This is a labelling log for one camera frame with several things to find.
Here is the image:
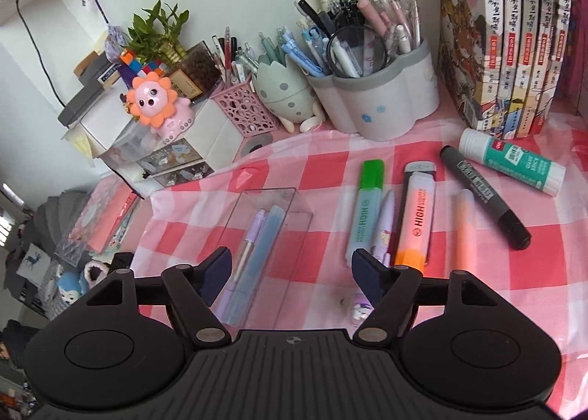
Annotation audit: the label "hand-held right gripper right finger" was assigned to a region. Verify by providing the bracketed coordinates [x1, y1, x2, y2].
[351, 248, 501, 350]

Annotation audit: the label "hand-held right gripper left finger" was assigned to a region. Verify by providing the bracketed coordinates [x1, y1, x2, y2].
[85, 246, 233, 350]

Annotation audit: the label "purple cartoon print pen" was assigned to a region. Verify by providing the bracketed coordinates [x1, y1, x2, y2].
[367, 190, 397, 265]

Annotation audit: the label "green highlighter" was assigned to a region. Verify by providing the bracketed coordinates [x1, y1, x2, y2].
[344, 159, 387, 263]

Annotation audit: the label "orange highlighter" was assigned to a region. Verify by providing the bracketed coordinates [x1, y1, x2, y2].
[394, 161, 438, 267]

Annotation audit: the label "clear plastic pencil box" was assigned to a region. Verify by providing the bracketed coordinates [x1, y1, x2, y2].
[215, 187, 314, 330]

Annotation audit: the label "peach pen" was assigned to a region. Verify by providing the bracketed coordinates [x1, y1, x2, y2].
[452, 189, 484, 274]

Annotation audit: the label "black marker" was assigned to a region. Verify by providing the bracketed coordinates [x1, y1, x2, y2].
[439, 145, 533, 251]

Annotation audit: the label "green white glue stick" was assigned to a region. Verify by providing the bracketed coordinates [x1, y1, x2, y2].
[459, 127, 567, 196]

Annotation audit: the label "small purple cartoon charm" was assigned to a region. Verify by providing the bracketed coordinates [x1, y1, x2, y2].
[340, 291, 369, 321]

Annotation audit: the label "plain purple pen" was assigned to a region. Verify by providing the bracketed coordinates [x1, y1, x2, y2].
[219, 209, 268, 316]

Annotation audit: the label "blue highlighter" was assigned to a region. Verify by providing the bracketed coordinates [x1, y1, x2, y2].
[229, 205, 288, 325]

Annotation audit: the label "fluffy plush slipper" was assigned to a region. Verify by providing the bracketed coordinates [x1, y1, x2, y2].
[82, 261, 111, 292]

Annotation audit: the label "pink floral box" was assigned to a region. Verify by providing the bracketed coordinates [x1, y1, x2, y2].
[68, 180, 141, 256]

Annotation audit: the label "grey round disc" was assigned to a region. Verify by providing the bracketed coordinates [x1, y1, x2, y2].
[241, 134, 273, 157]

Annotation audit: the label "white drawer organizer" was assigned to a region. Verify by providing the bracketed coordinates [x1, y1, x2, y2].
[98, 96, 251, 189]

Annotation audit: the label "clear plastic bag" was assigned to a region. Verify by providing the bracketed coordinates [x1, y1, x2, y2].
[54, 235, 93, 269]

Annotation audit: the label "blue plush toy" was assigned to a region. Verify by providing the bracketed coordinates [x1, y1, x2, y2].
[54, 270, 86, 306]

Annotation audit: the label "clear plastic storage case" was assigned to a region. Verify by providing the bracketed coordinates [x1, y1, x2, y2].
[110, 119, 162, 164]

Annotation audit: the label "pink lattice pen holder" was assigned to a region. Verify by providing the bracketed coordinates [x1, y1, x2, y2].
[212, 73, 280, 140]

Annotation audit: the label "grey cloth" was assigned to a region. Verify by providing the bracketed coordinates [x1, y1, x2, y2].
[32, 189, 93, 242]

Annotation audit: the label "grey white flower pen holder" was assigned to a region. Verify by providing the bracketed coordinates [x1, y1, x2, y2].
[306, 36, 441, 143]

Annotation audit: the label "deer picture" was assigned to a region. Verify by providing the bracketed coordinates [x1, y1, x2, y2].
[18, 242, 51, 285]

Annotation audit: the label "pink orange lion toy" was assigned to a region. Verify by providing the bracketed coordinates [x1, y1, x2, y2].
[126, 71, 196, 144]

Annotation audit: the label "white storage box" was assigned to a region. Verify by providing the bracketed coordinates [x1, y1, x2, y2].
[80, 89, 139, 150]

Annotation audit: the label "pink checked tablecloth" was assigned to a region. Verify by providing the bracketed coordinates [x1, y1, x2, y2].
[94, 108, 588, 420]

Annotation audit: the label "small brown framed card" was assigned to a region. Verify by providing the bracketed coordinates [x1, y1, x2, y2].
[172, 70, 203, 102]

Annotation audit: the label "yellow sticky notes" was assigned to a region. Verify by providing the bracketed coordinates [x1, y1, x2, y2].
[61, 125, 95, 168]

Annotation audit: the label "green dotted egg pen holder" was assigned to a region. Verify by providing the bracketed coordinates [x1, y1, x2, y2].
[252, 57, 319, 134]

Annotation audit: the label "glass vase with pebbles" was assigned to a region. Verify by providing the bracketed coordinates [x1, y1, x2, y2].
[176, 40, 222, 102]

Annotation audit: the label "stack of grey boxes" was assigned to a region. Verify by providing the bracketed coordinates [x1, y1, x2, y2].
[57, 52, 121, 128]

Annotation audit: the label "colourful puzzle cube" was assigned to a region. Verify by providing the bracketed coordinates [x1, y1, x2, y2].
[120, 48, 169, 81]

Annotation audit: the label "magnifying glass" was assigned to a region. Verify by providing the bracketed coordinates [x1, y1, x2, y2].
[328, 25, 388, 79]

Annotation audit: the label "cluster of slim pens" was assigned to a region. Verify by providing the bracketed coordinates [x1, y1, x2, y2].
[211, 26, 261, 85]

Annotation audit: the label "cluster of teal pens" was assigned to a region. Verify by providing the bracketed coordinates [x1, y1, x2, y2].
[257, 27, 297, 70]

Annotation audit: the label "bunch of pastel pens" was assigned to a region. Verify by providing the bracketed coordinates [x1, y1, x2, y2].
[294, 0, 424, 79]

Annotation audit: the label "green bamboo plant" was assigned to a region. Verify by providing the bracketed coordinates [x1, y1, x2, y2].
[126, 0, 190, 68]

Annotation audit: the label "purple hanging sachet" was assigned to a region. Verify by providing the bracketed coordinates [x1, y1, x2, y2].
[75, 0, 129, 61]

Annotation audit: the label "yellow spine comic book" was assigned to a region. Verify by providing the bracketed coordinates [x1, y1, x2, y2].
[520, 0, 545, 136]

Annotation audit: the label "pale pink spine comic book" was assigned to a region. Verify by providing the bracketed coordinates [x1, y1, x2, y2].
[537, 0, 562, 134]

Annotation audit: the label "pink bead abacus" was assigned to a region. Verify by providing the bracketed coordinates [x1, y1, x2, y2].
[558, 0, 588, 120]

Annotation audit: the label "pale green spine comic book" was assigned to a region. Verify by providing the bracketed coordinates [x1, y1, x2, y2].
[553, 0, 575, 102]

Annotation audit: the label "black cable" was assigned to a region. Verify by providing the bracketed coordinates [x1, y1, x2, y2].
[15, 0, 68, 109]

